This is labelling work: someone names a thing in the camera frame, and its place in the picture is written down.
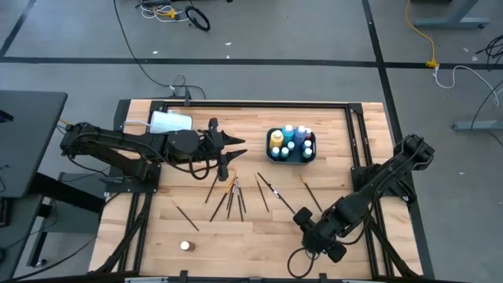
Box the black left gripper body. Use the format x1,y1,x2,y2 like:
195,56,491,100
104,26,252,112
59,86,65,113
200,117,229,182

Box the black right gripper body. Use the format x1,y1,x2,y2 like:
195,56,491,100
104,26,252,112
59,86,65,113
293,207,348,263

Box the thin black gold-tipped paintbrush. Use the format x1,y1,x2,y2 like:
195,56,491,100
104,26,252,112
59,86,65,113
204,172,219,204

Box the black paintbrush striped silver ferrule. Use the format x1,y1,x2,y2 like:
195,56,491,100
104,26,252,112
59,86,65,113
256,171,278,196

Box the black silver-ferrule paintbrush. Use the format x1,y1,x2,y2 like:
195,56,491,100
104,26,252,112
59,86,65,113
226,184,236,220

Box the black paintbrush with lettering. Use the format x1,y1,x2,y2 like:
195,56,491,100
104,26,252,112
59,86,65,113
274,190,296,215

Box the teal plastic caddy bin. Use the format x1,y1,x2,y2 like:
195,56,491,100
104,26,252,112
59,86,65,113
266,127,318,165

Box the large periwinkle paint bottle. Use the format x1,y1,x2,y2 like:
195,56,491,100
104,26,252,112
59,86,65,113
294,125,308,147

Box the large yellow paint bottle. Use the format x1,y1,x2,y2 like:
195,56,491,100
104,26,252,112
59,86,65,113
269,129,285,151

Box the large teal paint bottle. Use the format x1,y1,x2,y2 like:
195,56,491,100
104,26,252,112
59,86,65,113
281,124,296,145

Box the white spot lamp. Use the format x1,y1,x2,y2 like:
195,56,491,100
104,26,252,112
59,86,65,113
149,110,193,136

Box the black side table leg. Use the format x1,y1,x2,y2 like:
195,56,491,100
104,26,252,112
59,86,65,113
23,172,107,268

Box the dark grey side table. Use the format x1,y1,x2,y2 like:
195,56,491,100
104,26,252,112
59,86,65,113
0,90,68,200

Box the grey desk foot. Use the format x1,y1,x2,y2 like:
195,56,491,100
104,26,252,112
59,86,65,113
452,119,503,131

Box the grey desk leg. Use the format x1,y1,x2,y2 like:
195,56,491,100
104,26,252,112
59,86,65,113
412,0,491,31

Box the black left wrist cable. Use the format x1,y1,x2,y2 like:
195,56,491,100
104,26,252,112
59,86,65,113
187,155,221,182

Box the black aluminium table frame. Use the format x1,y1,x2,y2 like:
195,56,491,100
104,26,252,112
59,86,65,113
92,98,425,282

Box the black coiled floor cable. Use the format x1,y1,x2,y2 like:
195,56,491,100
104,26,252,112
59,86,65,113
184,6,211,32

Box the long black floor cable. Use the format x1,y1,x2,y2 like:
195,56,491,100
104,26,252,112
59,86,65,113
112,0,207,101

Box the yellow and white cable bundle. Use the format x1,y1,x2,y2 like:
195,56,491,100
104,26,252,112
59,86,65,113
135,0,192,24

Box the yellow extension cord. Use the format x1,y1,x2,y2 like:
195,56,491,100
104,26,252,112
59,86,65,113
404,0,440,68

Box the white floor cable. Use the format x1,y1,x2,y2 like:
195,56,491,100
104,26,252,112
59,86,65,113
433,64,503,108

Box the black floor cable tangle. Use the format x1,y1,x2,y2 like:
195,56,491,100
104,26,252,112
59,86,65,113
474,34,503,74

